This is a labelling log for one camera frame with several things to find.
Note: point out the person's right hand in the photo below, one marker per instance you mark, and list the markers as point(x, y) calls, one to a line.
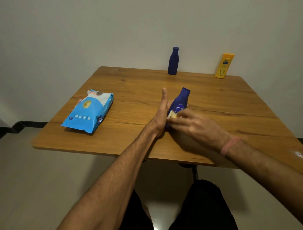
point(201, 130)

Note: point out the person's left hand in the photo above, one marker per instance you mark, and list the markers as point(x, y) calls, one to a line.
point(161, 116)

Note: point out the white wet wipe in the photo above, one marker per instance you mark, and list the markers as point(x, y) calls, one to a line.
point(172, 115)

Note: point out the dark blue bottle white print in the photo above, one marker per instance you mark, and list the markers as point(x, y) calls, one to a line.
point(182, 99)

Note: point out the dark blue striped bottle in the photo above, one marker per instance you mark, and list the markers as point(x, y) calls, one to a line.
point(173, 61)

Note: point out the yellow bottle orange cap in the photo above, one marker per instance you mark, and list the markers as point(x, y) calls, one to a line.
point(224, 66)

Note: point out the blue wet wipes pack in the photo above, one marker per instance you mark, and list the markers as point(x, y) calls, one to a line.
point(88, 111)

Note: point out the person's right forearm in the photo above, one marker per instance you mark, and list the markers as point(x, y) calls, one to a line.
point(269, 170)

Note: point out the person's left forearm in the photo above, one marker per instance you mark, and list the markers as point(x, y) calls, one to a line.
point(106, 194)

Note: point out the pink thread wristband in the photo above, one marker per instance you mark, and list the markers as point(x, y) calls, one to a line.
point(229, 144)

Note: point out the wooden table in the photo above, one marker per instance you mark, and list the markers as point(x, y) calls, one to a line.
point(236, 99)

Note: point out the black baseboard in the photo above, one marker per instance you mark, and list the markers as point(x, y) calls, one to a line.
point(28, 124)

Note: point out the black door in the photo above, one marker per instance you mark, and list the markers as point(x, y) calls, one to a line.
point(2, 132)

